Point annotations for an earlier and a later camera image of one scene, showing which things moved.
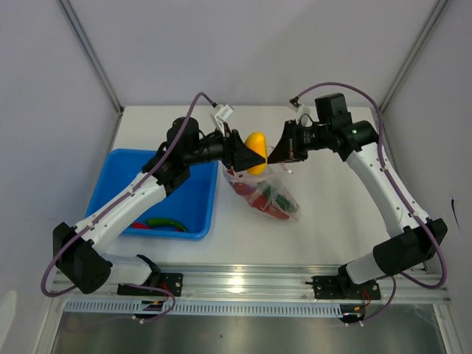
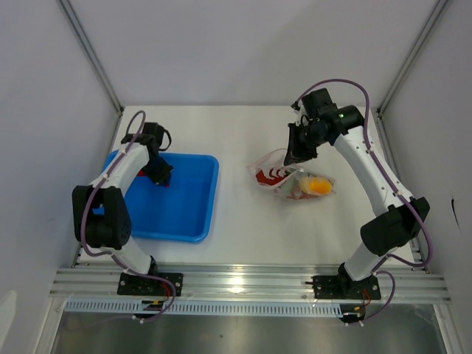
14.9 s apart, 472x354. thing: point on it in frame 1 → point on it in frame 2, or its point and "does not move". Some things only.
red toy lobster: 258,202 → 271,179
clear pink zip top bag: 273,192 → 296,182
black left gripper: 237,155 → 164,178
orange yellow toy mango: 257,141 → 315,185
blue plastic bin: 186,212 does not move
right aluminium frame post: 434,14 does not move
